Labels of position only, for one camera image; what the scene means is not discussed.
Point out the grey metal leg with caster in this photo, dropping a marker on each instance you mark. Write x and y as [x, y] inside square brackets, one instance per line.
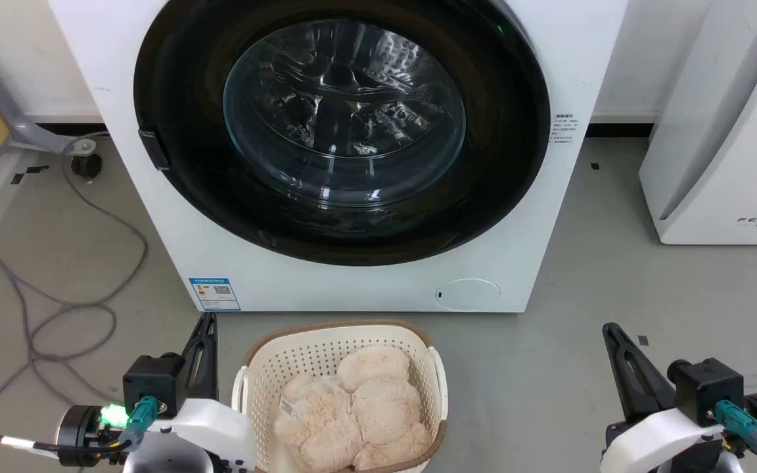
[20, 125]

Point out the white laundry basket brown rim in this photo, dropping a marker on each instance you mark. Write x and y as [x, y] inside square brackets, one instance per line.
[267, 368]

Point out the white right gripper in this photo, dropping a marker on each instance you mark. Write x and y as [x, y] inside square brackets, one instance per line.
[654, 440]

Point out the white air purifier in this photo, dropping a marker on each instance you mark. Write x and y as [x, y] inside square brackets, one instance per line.
[733, 164]

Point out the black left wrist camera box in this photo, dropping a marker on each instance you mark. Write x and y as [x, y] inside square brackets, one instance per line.
[152, 381]

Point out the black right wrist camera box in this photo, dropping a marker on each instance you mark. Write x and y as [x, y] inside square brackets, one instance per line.
[707, 387]

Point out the blue energy label sticker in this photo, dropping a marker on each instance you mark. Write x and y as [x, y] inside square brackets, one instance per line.
[215, 293]

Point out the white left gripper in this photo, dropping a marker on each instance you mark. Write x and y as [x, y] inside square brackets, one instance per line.
[207, 430]

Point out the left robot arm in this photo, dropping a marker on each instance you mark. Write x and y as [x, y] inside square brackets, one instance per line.
[79, 427]

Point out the black round washer door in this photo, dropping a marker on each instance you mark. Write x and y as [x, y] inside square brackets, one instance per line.
[194, 177]

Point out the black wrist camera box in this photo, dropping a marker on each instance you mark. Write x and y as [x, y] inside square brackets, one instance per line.
[152, 381]
[707, 387]

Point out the white text sticker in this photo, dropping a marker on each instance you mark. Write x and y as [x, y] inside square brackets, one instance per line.
[564, 129]

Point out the beige plush toy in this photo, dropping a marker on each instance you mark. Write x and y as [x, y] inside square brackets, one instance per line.
[359, 420]

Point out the white front-load washing machine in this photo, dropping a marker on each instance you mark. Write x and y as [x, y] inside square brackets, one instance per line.
[122, 98]

